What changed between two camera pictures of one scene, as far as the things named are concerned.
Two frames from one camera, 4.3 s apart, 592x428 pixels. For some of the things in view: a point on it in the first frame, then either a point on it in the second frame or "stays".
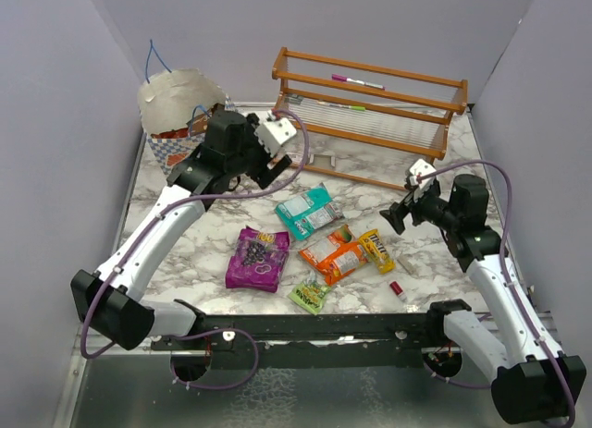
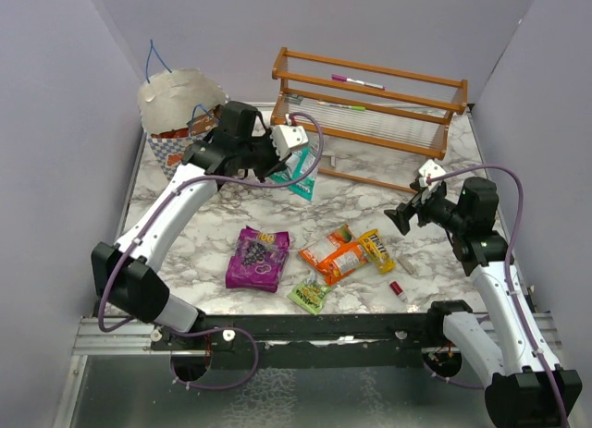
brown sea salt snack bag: (200, 121) stays
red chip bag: (172, 133) stays
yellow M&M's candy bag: (375, 249) stays
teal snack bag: (307, 212) to (299, 172)
